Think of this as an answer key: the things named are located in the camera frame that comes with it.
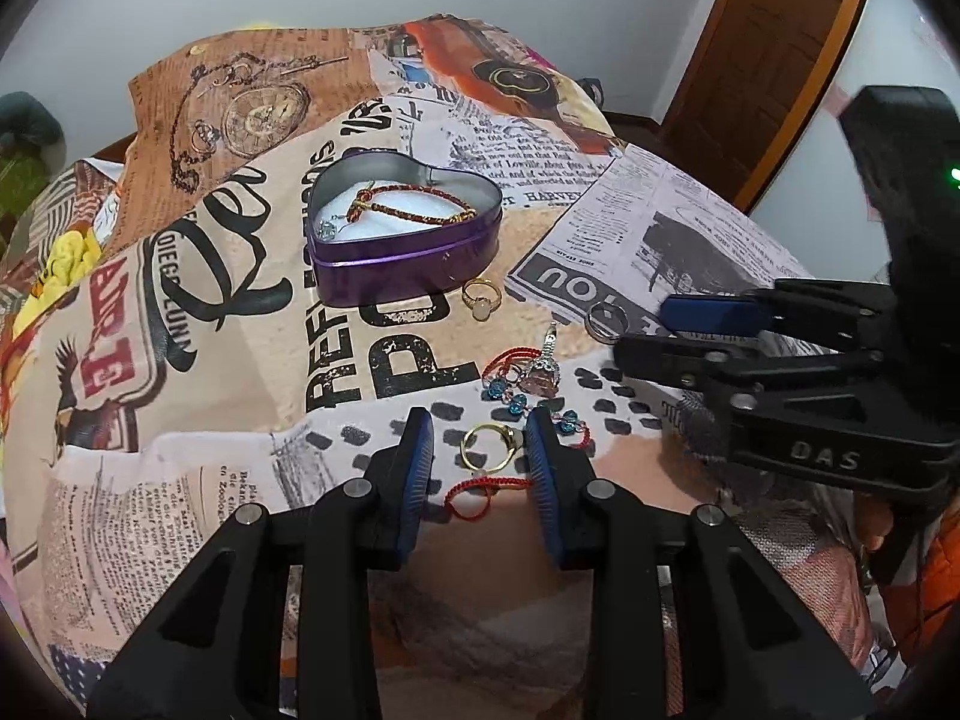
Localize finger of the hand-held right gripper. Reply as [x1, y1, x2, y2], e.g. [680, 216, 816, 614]
[658, 278, 899, 354]
[614, 334, 893, 410]

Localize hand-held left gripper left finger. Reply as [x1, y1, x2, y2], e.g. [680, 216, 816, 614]
[86, 405, 437, 720]

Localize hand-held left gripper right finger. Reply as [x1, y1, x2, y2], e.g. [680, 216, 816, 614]
[524, 406, 875, 720]

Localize plain gold ring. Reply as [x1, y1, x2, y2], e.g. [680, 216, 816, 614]
[460, 424, 526, 473]

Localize purple heart-shaped tin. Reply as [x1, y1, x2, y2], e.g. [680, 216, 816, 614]
[304, 152, 504, 308]

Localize newspaper print blanket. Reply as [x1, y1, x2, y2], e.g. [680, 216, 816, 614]
[0, 13, 884, 720]

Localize brown wooden door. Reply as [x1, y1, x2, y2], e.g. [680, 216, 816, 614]
[660, 0, 879, 212]

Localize orange garment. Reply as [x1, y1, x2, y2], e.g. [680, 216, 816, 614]
[874, 510, 960, 691]

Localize yellow cloth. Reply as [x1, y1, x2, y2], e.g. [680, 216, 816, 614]
[13, 229, 104, 332]

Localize green fuzzy cloth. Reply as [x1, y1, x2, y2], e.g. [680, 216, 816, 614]
[0, 91, 67, 245]

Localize red cord bracelet blue beads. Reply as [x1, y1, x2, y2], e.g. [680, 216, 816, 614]
[444, 347, 595, 520]

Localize gold ring with white stone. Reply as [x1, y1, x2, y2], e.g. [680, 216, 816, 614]
[461, 278, 502, 323]

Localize red and gold braided bracelet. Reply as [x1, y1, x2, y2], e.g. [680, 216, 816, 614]
[346, 181, 476, 227]

